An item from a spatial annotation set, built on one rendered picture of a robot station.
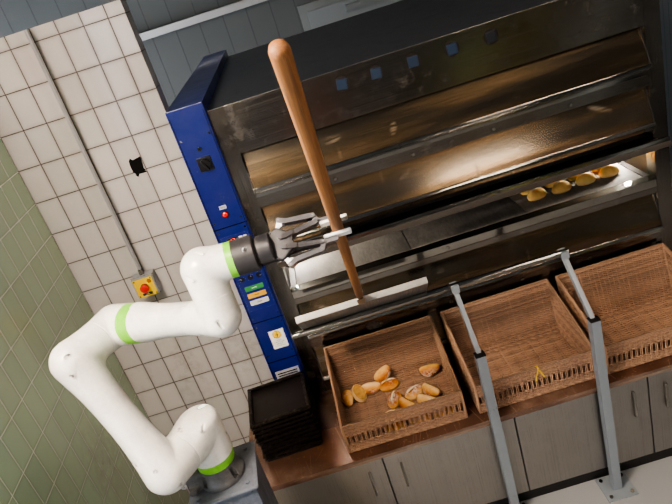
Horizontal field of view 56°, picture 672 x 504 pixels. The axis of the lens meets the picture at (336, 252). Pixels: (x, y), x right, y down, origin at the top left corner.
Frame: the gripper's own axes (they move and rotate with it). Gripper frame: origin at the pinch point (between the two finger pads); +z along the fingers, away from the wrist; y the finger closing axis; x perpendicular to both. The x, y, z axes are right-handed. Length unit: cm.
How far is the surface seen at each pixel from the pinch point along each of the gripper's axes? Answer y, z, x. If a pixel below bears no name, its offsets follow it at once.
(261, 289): -25, -42, -137
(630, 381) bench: 62, 102, -141
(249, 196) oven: -61, -32, -111
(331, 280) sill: -21, -10, -144
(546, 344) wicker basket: 35, 81, -167
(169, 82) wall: -299, -108, -365
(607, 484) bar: 104, 86, -176
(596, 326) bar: 37, 88, -113
